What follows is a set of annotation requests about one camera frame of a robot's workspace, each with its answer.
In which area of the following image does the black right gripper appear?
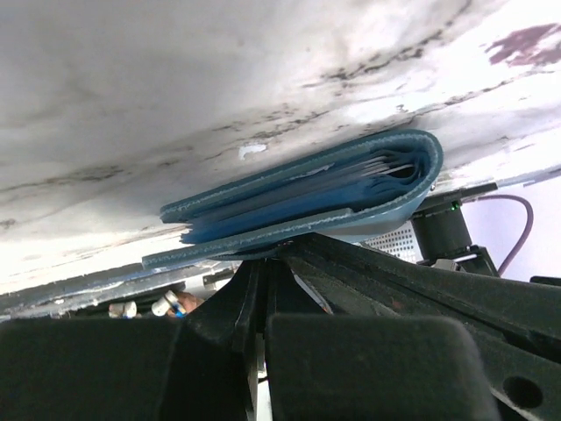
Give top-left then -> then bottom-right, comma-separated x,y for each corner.
284,183 -> 560,420

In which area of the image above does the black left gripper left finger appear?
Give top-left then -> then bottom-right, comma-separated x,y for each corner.
1,260 -> 263,420

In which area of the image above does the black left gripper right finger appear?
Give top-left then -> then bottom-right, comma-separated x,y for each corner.
265,260 -> 500,420

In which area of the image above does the blue leather card holder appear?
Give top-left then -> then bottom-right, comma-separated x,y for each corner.
142,129 -> 444,268

